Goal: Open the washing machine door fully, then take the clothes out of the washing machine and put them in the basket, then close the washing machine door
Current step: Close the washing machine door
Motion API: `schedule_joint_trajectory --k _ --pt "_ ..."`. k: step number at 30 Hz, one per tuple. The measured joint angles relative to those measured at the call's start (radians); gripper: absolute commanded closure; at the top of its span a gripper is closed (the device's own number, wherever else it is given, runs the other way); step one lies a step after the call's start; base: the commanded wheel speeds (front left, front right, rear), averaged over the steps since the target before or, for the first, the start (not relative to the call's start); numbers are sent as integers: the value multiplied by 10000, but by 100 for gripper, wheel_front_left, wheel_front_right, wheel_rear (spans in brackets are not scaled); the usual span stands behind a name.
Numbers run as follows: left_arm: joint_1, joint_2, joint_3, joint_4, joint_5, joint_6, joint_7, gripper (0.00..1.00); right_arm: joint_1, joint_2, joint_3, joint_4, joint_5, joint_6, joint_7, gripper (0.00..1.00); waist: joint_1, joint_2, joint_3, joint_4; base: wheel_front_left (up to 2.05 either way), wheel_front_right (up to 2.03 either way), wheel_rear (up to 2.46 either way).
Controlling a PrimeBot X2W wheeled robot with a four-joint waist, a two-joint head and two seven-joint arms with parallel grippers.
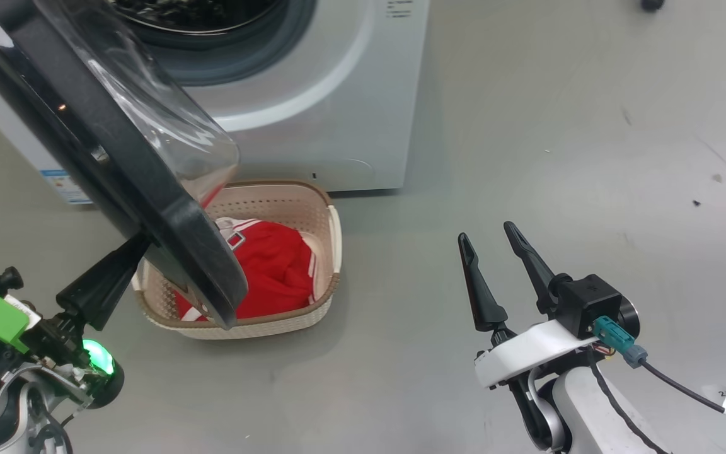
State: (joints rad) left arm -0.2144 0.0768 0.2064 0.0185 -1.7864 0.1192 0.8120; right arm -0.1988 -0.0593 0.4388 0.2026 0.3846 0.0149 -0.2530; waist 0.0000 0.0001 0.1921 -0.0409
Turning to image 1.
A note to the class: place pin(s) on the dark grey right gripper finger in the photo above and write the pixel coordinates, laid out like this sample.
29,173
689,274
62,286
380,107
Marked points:
486,309
536,274

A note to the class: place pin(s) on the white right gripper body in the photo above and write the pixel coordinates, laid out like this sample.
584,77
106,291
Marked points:
527,350

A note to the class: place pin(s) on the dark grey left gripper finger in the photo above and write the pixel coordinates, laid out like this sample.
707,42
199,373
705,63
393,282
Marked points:
101,287

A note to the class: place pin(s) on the grey washer door glass bowl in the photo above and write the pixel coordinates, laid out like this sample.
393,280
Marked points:
117,176

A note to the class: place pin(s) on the red white striped garment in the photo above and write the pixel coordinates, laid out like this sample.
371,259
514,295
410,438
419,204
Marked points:
275,271

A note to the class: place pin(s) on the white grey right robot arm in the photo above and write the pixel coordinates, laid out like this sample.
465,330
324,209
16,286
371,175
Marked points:
583,410

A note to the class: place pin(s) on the cream laundry basket brown rim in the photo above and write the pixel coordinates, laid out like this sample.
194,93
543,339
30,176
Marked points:
287,202

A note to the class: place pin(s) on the white front-load washing machine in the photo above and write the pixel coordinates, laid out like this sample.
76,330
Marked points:
338,126

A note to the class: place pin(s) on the grey rubber door gasket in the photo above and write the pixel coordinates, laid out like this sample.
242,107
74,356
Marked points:
287,38

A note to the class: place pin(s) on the blue energy label sticker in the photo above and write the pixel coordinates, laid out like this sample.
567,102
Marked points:
63,186

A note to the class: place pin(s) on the perforated steel washer drum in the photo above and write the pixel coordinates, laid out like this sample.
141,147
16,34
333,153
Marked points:
199,12

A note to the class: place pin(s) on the small printed text label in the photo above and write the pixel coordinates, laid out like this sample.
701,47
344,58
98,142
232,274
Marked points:
399,7

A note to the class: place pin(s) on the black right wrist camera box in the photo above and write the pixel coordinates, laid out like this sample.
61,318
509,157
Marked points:
587,302

